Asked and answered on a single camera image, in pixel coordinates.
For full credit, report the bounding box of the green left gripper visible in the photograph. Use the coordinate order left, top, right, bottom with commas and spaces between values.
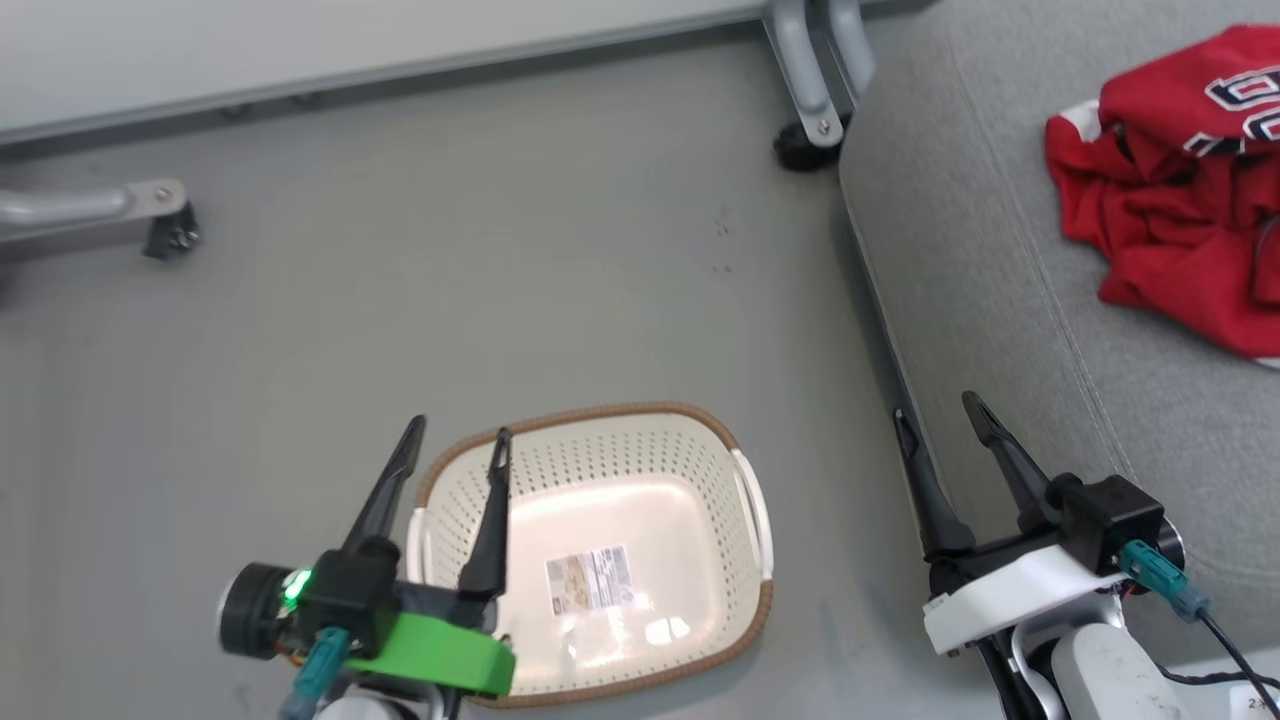
342, 414, 518, 698

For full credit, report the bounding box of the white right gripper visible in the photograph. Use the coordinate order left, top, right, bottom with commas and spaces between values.
893, 391, 1128, 658

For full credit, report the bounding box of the red sports jersey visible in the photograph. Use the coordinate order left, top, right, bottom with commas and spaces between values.
1044, 25, 1280, 369

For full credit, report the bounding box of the printed basket label sticker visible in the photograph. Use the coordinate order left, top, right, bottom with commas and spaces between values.
545, 545, 636, 616

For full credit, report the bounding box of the white perforated laundry basket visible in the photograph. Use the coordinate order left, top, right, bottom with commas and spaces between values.
405, 402, 776, 709

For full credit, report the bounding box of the grey fabric sofa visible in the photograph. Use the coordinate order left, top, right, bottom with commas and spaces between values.
838, 0, 1280, 666

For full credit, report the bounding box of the small black caster wheel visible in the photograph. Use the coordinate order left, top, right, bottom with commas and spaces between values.
142, 205, 201, 263

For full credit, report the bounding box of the teal plug left camera cable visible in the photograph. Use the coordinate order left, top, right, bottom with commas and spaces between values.
280, 628, 351, 720

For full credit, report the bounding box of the teal plug camera cable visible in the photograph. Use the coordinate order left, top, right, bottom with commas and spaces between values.
1119, 539, 1280, 701
280, 628, 351, 720

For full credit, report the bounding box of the teal plug right camera cable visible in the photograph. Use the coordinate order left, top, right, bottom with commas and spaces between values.
1119, 539, 1280, 701

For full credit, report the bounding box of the aluminium partition bottom rail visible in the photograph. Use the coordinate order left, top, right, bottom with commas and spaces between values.
0, 5, 771, 146

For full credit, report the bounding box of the grey metal frame leg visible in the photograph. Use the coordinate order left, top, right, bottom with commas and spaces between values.
0, 178, 189, 266
762, 0, 851, 149

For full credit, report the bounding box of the grey metal frame upright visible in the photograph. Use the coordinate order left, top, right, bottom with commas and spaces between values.
825, 0, 881, 101

